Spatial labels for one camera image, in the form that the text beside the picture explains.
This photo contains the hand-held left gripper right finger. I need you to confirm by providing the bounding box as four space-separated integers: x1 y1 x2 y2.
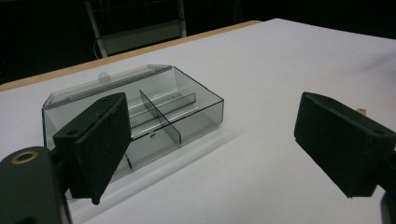
293 91 396 199

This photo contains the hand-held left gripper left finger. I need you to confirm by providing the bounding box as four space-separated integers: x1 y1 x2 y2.
52 91 133 205

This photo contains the clear grey plastic compartment box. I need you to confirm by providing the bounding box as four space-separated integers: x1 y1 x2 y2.
41 63 225 185

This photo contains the white metal stand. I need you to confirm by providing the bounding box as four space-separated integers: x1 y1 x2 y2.
84 0 188 59

